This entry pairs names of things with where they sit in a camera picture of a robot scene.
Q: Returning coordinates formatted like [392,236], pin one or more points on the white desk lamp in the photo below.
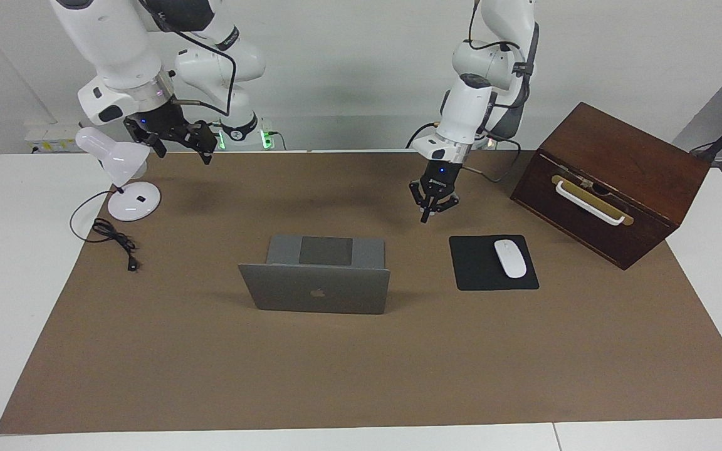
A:
[116,163]

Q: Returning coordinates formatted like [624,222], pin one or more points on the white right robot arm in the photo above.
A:
[110,44]

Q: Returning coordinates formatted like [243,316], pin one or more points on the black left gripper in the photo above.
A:
[441,178]

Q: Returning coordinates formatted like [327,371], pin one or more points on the brown table mat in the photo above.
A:
[361,376]

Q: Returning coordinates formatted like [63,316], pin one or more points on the white computer mouse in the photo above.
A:
[510,258]

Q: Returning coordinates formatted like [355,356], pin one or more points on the dark brown wooden box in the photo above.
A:
[624,150]

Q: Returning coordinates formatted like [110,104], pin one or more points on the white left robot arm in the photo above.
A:
[467,106]

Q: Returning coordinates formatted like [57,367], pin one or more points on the silver laptop with apple logo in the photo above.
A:
[286,294]

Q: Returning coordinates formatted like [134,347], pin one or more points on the black mouse pad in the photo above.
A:
[474,269]

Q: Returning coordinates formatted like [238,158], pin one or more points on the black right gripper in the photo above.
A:
[167,125]

